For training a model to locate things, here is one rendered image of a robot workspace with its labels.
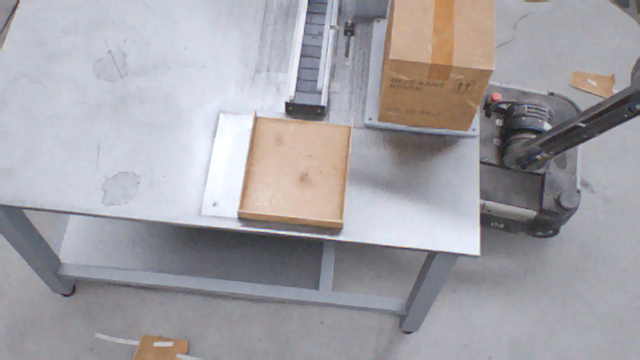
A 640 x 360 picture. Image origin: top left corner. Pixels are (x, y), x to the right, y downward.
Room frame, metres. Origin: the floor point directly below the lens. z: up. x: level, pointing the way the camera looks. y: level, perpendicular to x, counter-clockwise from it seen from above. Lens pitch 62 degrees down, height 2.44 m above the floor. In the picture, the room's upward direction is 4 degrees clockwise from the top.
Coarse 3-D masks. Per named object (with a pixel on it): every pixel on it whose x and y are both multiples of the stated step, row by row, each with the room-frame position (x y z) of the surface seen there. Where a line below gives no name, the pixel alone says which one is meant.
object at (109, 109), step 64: (64, 0) 1.38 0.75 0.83; (128, 0) 1.40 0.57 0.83; (192, 0) 1.42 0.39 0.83; (256, 0) 1.43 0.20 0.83; (0, 64) 1.15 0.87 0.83; (64, 64) 1.16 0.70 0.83; (128, 64) 1.17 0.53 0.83; (192, 64) 1.19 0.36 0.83; (256, 64) 1.20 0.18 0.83; (0, 128) 0.95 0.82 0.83; (64, 128) 0.96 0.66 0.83; (128, 128) 0.97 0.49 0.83; (192, 128) 0.98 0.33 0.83; (0, 192) 0.76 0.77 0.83; (64, 192) 0.77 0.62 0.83; (128, 192) 0.78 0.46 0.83; (192, 192) 0.80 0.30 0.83; (384, 192) 0.83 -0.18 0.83; (448, 192) 0.84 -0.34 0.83
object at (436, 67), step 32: (416, 0) 1.20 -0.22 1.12; (448, 0) 1.21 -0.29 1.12; (480, 0) 1.22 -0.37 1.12; (416, 32) 1.11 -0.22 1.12; (448, 32) 1.11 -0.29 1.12; (480, 32) 1.12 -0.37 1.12; (384, 64) 1.13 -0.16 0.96; (416, 64) 1.02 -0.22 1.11; (448, 64) 1.02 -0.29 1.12; (480, 64) 1.02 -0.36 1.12; (384, 96) 1.03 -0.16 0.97; (416, 96) 1.02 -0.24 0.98; (448, 96) 1.02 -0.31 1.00; (480, 96) 1.01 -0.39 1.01; (448, 128) 1.01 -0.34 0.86
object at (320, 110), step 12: (300, 0) 1.40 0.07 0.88; (336, 0) 1.41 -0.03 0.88; (300, 12) 1.35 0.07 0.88; (336, 12) 1.36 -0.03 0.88; (288, 72) 1.15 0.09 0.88; (288, 84) 1.11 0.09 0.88; (324, 84) 1.11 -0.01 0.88; (288, 96) 1.07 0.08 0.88; (324, 96) 1.08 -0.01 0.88; (288, 108) 1.05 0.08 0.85; (300, 108) 1.05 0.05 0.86; (312, 108) 1.05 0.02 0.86; (324, 108) 1.04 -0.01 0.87
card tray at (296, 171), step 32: (256, 128) 0.99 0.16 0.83; (288, 128) 1.00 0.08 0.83; (320, 128) 1.00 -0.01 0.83; (256, 160) 0.90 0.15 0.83; (288, 160) 0.90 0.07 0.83; (320, 160) 0.91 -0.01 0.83; (256, 192) 0.80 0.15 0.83; (288, 192) 0.81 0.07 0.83; (320, 192) 0.82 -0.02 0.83; (320, 224) 0.72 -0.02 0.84
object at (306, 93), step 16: (320, 0) 1.40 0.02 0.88; (320, 16) 1.34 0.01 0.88; (304, 32) 1.28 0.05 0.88; (320, 32) 1.29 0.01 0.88; (304, 48) 1.23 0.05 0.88; (320, 48) 1.23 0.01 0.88; (304, 64) 1.17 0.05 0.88; (304, 80) 1.12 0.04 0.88; (304, 96) 1.07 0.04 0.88; (320, 96) 1.07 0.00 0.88
